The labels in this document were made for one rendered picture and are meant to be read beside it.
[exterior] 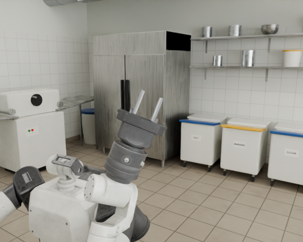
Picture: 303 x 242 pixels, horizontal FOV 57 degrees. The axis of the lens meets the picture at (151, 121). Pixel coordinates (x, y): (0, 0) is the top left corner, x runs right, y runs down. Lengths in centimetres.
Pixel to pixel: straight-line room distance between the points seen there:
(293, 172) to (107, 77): 302
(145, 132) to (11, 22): 470
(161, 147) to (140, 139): 358
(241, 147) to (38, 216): 329
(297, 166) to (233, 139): 84
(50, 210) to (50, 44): 480
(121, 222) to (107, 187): 9
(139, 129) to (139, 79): 362
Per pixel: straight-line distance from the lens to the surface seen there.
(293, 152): 389
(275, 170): 400
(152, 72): 413
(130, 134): 66
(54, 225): 100
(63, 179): 100
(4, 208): 116
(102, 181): 68
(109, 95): 467
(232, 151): 407
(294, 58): 415
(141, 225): 94
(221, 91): 466
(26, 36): 536
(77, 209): 94
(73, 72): 594
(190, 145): 428
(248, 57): 427
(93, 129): 565
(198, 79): 479
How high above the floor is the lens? 163
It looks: 12 degrees down
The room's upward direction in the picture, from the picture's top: straight up
